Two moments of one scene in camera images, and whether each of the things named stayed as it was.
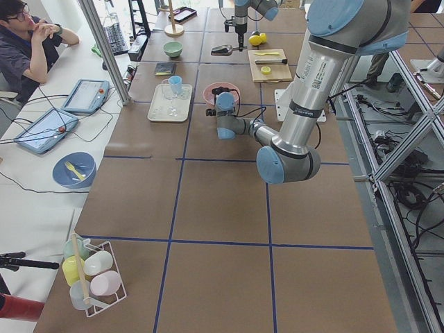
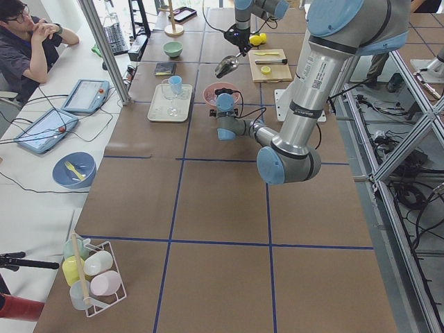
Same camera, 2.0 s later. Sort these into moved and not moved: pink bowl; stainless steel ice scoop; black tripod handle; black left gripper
Moved: stainless steel ice scoop
Not moved: black left gripper; black tripod handle; pink bowl
